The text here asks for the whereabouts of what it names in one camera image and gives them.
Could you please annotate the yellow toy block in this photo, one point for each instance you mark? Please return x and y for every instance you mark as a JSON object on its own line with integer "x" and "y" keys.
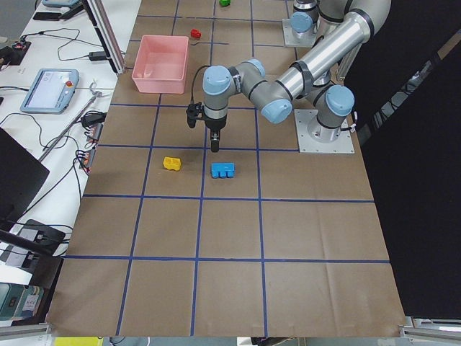
{"x": 172, "y": 163}

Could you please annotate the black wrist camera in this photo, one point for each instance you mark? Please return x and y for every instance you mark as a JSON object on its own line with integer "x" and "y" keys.
{"x": 194, "y": 113}

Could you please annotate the black monitor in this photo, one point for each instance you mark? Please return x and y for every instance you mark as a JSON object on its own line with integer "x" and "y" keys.
{"x": 22, "y": 176}

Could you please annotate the blue toy block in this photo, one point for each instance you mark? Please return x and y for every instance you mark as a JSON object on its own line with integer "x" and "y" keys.
{"x": 222, "y": 170}

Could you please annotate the pink plastic box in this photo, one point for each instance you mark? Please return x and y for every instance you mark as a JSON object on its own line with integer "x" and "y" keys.
{"x": 161, "y": 64}

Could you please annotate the aluminium frame post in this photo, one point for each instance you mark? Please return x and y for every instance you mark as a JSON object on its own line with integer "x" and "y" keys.
{"x": 101, "y": 24}

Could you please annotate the metal rod tool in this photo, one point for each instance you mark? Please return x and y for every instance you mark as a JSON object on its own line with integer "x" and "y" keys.
{"x": 50, "y": 146}

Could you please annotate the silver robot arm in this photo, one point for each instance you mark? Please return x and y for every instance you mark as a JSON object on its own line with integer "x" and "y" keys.
{"x": 342, "y": 26}
{"x": 303, "y": 9}

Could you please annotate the black power adapter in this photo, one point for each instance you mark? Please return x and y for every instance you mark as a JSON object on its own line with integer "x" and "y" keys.
{"x": 97, "y": 56}

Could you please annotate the blue teach pendant tablet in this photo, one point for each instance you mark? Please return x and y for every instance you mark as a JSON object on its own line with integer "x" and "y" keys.
{"x": 51, "y": 91}

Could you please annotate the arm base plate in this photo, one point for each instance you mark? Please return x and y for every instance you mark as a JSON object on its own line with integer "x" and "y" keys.
{"x": 293, "y": 34}
{"x": 313, "y": 138}

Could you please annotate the red toy block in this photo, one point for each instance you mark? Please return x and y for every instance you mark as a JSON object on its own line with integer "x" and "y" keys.
{"x": 195, "y": 33}

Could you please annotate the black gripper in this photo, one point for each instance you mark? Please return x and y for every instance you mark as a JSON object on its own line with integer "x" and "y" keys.
{"x": 215, "y": 124}

